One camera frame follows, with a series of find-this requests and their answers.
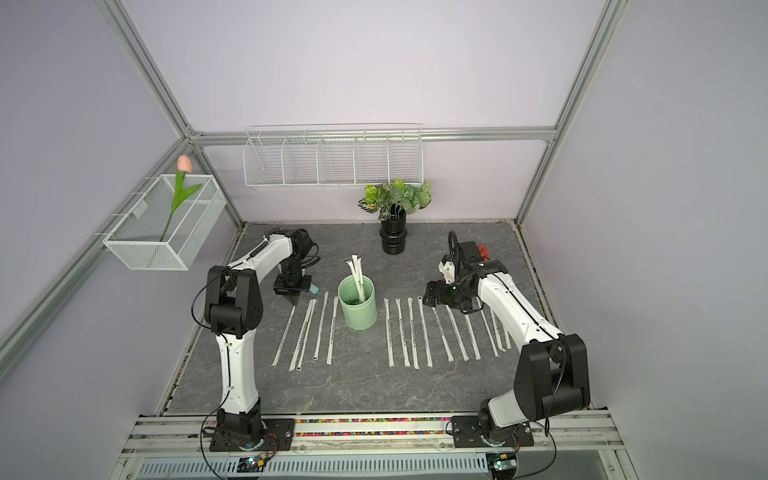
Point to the white wire wall shelf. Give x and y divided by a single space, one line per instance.
332 155

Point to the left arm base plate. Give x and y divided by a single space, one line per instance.
274 434

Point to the thirteenth white straw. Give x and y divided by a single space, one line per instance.
307 335

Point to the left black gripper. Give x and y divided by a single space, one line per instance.
288 292

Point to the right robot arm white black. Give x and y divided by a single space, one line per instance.
552 375

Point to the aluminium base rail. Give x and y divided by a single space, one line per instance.
444 432

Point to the pink artificial tulip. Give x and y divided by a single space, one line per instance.
181 192

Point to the green cylindrical storage cup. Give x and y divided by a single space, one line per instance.
358 314

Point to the red work glove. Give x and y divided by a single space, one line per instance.
483 252

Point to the white mesh wall basket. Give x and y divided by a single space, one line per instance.
134 240

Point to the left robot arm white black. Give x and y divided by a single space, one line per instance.
234 309

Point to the fifteenth white straw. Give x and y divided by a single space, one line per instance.
283 338

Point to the twelfth white straw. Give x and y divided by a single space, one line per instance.
320 326

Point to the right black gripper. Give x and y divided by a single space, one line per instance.
438 287

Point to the green artificial plant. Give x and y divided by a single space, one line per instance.
395 200

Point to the eleventh white straw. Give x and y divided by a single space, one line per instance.
331 337

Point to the bundle of wrapped white straws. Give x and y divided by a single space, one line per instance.
355 266

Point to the fourteenth white straw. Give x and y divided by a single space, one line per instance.
300 340

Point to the black vase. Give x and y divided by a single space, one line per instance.
393 231

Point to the white slotted cable duct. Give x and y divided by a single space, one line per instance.
320 466

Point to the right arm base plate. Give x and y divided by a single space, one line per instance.
474 431

